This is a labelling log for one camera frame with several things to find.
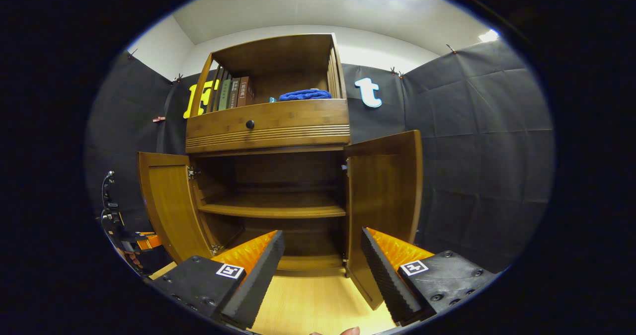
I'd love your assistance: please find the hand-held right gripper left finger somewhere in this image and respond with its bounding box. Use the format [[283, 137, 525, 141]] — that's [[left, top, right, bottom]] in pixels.
[[149, 230, 286, 330]]

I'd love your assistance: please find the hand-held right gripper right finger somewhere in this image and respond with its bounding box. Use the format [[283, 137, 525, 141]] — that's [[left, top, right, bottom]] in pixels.
[[360, 227, 498, 327]]

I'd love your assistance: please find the wooden cabinet door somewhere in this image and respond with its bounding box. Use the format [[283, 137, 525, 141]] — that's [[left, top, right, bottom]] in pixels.
[[138, 151, 220, 265], [343, 130, 424, 311]]

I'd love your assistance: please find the wooden double-door shoe cabinet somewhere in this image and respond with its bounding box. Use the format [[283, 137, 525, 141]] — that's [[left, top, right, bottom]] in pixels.
[[138, 33, 424, 311]]

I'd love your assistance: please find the wooden inner cabinet shelf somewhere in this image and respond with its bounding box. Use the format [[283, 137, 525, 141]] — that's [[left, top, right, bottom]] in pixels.
[[198, 192, 347, 219]]

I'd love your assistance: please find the black backdrop cloth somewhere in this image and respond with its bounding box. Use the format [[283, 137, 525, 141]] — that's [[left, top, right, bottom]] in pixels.
[[84, 39, 556, 276]]

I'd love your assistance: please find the reddish brown book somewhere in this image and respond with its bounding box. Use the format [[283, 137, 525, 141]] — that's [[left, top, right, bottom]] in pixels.
[[237, 76, 255, 108]]

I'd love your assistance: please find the folded blue towel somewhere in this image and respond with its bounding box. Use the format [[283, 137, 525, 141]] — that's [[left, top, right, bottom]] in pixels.
[[279, 88, 332, 102]]

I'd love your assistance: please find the black cable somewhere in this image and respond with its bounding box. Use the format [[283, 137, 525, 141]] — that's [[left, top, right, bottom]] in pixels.
[[101, 171, 116, 212]]

